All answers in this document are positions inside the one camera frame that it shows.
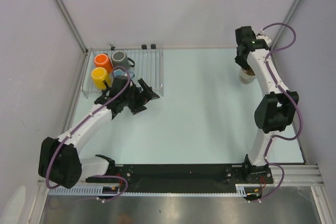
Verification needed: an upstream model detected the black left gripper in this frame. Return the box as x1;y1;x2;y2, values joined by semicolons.
122;79;159;114

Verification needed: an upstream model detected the beige patterned ceramic mug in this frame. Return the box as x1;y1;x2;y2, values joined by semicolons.
238;68;256;84

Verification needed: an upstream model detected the yellow mug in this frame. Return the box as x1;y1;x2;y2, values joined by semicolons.
91;67;111;90

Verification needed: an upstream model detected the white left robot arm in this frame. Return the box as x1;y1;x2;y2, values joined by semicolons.
38;76;159;189

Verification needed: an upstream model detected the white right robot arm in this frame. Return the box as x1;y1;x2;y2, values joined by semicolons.
235;26;299;184

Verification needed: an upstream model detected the clear acrylic dish rack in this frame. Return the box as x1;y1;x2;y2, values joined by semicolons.
81;47;164;98

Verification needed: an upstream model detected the light blue mug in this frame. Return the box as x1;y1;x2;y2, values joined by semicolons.
113;69;135;79

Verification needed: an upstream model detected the grey mug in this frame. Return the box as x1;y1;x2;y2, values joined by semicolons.
111;51;135;69

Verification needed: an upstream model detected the orange cup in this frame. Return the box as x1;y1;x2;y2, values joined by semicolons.
94;54;112;70

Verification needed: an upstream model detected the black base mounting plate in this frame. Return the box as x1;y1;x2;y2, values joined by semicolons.
85;163;275;194

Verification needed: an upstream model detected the slotted cable duct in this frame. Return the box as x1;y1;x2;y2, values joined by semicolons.
48;185;261;197

